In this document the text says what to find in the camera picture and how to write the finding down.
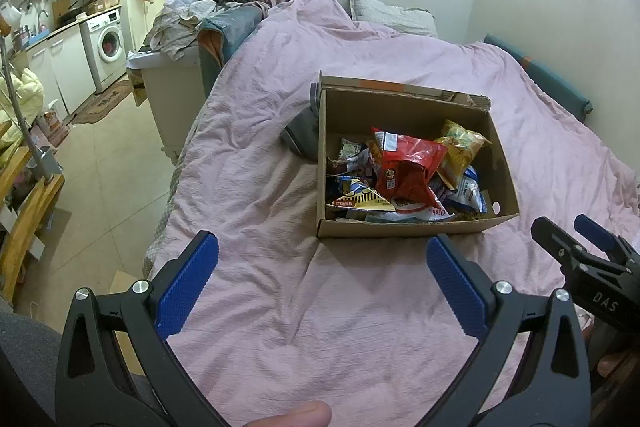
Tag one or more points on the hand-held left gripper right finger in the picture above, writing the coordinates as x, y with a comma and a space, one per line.
457, 287

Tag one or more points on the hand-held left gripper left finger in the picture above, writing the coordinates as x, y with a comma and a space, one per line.
187, 287

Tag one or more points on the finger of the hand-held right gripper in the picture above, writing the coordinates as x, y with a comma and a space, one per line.
597, 232
555, 239

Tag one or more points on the white bag with red oval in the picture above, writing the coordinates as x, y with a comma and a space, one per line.
430, 212

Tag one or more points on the brown cardboard box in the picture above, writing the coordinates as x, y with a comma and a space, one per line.
400, 227

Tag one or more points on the white blue orange snack bag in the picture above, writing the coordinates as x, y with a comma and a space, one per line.
470, 192

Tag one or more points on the red snack bag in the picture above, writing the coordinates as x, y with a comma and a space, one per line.
405, 167

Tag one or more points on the yellow chip bag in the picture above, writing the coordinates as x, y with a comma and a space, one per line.
460, 147

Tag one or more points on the small white green packet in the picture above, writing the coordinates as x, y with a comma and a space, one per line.
352, 149

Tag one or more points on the person's right hand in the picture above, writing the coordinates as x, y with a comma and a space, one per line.
617, 364

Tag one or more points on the person's left hand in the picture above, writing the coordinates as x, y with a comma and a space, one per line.
290, 414

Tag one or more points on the flat cardboard piece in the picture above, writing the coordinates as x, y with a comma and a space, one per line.
125, 282

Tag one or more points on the pink blanket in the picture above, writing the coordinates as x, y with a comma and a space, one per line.
260, 217

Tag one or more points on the wooden rack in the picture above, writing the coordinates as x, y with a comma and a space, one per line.
35, 217

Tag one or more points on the teal bolster cushion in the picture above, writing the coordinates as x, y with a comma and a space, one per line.
545, 72

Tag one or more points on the white bedside cabinet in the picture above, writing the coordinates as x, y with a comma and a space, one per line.
175, 107

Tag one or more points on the person's grey trousers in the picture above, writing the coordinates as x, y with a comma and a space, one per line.
25, 372

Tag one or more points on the metal clamp pole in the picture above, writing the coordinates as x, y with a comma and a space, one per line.
47, 157

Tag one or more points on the dark grey cloth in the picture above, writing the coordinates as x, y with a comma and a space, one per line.
300, 129

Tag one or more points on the brown floor mat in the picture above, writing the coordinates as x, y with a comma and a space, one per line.
102, 102

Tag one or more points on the white kitchen cabinet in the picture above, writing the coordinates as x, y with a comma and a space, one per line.
65, 72

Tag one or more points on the pale yellow quilt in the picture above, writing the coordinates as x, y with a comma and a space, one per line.
20, 102

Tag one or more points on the white washing machine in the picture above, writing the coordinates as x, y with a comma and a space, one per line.
107, 44

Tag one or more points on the blue jeans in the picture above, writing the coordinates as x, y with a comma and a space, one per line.
230, 29

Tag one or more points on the pile of light clothes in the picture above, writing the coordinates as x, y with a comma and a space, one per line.
180, 22

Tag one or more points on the grey pillow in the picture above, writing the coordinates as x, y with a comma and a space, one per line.
390, 14

